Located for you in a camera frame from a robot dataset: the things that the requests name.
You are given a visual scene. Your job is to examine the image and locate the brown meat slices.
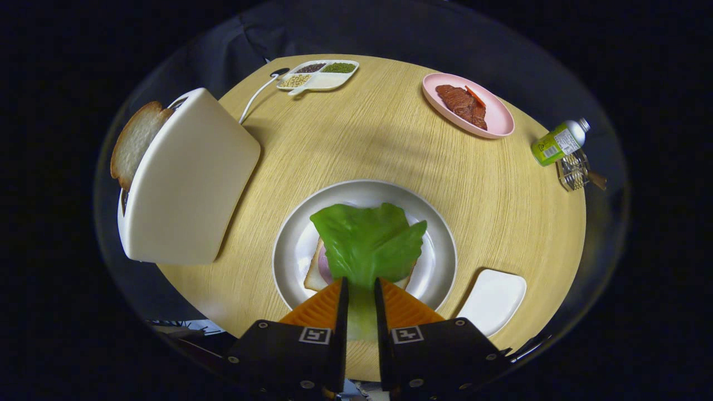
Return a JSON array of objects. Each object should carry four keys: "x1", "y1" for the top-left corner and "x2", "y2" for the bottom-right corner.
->
[{"x1": 436, "y1": 84, "x2": 489, "y2": 131}]

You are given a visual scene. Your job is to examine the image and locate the pink plate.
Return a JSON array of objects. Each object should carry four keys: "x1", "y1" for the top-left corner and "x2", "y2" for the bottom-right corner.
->
[{"x1": 422, "y1": 73, "x2": 515, "y2": 139}]

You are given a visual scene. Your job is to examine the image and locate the white square plate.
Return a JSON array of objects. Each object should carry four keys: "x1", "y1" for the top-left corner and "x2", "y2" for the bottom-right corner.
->
[{"x1": 457, "y1": 269, "x2": 528, "y2": 338}]

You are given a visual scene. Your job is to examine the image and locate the toasted bread slice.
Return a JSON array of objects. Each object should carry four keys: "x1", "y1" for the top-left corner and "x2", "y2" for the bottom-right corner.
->
[{"x1": 110, "y1": 101, "x2": 174, "y2": 193}]

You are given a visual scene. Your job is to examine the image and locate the round white plate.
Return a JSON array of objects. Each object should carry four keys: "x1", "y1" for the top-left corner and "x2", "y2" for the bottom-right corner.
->
[{"x1": 272, "y1": 179, "x2": 458, "y2": 312}]

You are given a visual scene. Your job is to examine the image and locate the cream white toaster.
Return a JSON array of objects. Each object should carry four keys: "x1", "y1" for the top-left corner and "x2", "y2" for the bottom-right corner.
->
[{"x1": 117, "y1": 87, "x2": 261, "y2": 265}]

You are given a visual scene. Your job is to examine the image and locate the pink ham slice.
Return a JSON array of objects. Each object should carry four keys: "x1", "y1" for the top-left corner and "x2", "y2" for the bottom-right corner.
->
[{"x1": 317, "y1": 244, "x2": 335, "y2": 285}]

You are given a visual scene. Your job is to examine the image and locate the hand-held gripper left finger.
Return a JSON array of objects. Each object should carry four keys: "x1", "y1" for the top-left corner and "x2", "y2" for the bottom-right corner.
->
[{"x1": 224, "y1": 277, "x2": 350, "y2": 400}]

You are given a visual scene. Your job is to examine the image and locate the green lettuce leaf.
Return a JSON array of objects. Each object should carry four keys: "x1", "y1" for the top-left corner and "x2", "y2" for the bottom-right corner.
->
[{"x1": 310, "y1": 203, "x2": 428, "y2": 341}]

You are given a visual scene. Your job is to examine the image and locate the white bread slice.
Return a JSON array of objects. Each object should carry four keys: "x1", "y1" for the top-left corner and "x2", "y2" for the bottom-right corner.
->
[{"x1": 304, "y1": 238, "x2": 417, "y2": 292}]

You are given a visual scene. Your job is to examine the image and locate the green label metal bottle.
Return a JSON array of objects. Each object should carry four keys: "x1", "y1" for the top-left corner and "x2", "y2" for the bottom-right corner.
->
[{"x1": 531, "y1": 118, "x2": 591, "y2": 167}]

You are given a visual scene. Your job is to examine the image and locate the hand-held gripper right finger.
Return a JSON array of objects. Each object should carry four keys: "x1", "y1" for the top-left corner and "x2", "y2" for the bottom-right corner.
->
[{"x1": 374, "y1": 277, "x2": 511, "y2": 400}]

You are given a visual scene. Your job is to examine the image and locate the wire mesh basket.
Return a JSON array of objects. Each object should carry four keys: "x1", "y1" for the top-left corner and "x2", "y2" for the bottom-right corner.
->
[{"x1": 556, "y1": 148, "x2": 592, "y2": 192}]

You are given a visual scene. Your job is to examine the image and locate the white divided tray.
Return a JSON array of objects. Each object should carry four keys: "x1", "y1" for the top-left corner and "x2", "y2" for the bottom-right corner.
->
[{"x1": 277, "y1": 60, "x2": 360, "y2": 96}]

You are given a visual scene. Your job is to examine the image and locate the white toaster cable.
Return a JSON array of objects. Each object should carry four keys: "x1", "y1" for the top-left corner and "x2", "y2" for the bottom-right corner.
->
[{"x1": 240, "y1": 68, "x2": 290, "y2": 124}]

